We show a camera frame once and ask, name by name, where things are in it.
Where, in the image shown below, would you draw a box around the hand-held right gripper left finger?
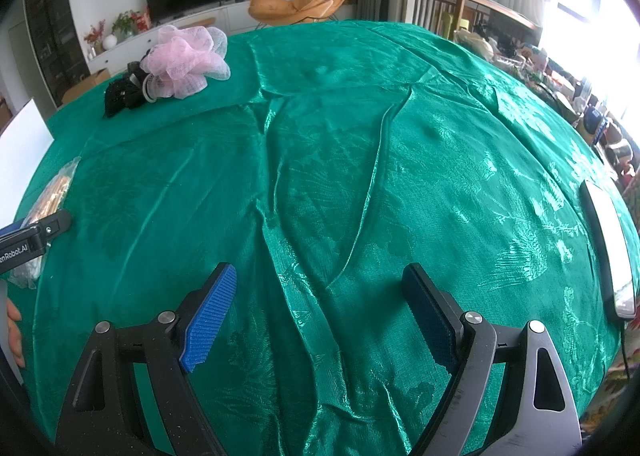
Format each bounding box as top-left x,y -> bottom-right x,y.
54,263 -> 237,456

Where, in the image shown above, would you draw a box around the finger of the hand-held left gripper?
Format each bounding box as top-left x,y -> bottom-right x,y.
25,209 -> 72,241

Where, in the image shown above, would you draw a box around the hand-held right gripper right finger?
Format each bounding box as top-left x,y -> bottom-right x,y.
401,263 -> 583,456

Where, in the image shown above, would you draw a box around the clear packet of beige sticks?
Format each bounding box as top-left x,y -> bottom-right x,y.
7,156 -> 82,289

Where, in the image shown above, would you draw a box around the person's left hand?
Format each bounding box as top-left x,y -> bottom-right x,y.
5,302 -> 26,368

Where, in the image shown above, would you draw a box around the black lace cloth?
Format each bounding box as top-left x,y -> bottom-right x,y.
104,50 -> 161,117

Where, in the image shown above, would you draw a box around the green tablecloth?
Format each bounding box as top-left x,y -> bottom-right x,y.
12,20 -> 640,456

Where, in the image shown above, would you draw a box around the red flowers in vase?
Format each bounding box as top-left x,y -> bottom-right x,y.
84,20 -> 107,59

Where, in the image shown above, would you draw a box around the pink mesh bath sponge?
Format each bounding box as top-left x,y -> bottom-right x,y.
140,26 -> 232,99

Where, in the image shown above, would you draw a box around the red leafed potted plant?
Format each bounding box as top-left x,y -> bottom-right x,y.
111,10 -> 152,39

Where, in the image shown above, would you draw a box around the pile of household clutter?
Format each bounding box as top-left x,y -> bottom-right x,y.
450,26 -> 640,187

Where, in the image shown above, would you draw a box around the white television cabinet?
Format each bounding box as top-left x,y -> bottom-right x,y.
90,0 -> 261,76

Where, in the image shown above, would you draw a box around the wooden crib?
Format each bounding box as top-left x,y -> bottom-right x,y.
402,0 -> 543,49

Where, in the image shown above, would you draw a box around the black white hair tie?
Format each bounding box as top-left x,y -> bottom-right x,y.
129,60 -> 163,102

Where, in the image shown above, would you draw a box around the dark wall shelf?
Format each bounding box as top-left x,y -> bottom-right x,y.
22,0 -> 91,109

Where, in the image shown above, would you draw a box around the black cable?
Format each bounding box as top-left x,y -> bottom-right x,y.
620,318 -> 632,377

